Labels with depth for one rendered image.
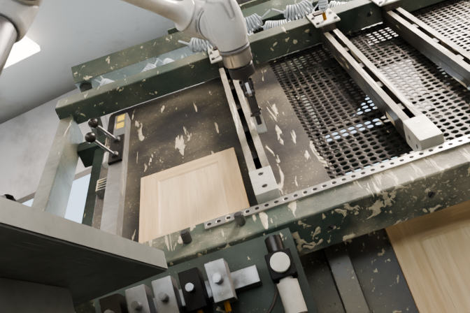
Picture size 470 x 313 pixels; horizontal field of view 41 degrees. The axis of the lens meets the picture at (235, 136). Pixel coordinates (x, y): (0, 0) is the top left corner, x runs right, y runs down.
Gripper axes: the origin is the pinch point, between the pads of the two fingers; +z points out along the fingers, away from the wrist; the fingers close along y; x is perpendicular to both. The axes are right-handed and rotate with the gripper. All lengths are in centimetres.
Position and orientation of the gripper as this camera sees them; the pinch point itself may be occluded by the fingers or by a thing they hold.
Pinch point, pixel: (259, 122)
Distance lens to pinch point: 191.4
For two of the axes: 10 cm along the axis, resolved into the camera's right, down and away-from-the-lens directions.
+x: -9.5, 3.2, 0.3
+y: -1.2, -4.2, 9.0
